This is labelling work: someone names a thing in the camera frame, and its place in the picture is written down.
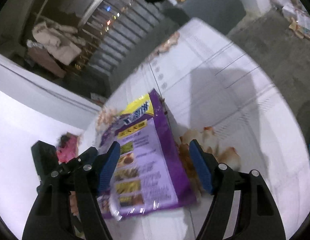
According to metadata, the metal balcony railing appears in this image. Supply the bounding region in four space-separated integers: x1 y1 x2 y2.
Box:
70 0 176 81

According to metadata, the pile of papers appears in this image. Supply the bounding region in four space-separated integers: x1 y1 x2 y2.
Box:
282 3 310 40

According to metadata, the dark grey cabinet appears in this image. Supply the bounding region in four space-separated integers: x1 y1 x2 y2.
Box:
165 0 247 33

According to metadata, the pink cloth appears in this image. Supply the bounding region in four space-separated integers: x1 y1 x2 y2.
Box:
56 133 80 163

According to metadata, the person's left hand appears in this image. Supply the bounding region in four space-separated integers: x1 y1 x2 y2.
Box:
70 191 82 231

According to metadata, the floral tablecloth table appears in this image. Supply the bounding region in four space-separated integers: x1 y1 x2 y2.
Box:
74 17 310 240

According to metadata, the purple snack bag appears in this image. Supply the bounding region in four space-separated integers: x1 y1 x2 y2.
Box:
95 90 196 220

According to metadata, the beige hanging jacket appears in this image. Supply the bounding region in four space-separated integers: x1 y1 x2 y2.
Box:
32 21 86 65

